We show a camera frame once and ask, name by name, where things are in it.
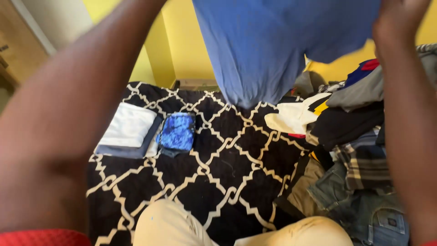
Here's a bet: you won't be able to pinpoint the heap of unfolded clothes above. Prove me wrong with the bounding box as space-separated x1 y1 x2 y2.
264 44 437 246

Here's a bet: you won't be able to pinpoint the blue t-shirt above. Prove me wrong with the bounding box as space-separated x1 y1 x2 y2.
192 0 382 109

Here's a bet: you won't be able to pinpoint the folded white cloth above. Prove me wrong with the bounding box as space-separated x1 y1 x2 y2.
99 102 158 149

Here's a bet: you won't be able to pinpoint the black patterned rug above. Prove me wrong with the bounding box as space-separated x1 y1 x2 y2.
86 81 309 246

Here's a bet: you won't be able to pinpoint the folded grey-blue cloth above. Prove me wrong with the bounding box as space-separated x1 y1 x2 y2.
94 114 164 160

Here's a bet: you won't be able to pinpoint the person's right hand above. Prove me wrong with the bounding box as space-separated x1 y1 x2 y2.
372 0 432 59

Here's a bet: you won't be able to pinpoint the wooden door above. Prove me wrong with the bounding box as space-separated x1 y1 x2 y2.
0 0 57 90

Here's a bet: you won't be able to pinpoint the person's red sleeve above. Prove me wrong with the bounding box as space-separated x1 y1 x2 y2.
0 229 93 246

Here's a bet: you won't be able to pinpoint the folded blue patterned cloth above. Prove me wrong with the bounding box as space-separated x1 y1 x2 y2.
157 112 196 158

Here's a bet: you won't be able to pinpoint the person's beige trousers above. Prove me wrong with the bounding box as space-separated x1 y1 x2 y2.
132 200 354 246

